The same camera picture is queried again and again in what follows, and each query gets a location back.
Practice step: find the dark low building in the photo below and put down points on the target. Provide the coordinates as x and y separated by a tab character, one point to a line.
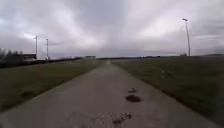
30	57

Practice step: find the grass field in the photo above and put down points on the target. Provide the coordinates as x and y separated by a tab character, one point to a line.
186	76
33	80

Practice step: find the small distant building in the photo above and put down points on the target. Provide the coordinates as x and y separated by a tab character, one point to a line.
90	57

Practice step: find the tall floodlight mast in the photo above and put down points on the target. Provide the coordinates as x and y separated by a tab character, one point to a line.
188	40

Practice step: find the grey concrete path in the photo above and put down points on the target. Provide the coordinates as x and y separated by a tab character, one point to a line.
100	90

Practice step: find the pole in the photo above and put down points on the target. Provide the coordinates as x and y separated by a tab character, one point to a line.
47	50
36	48

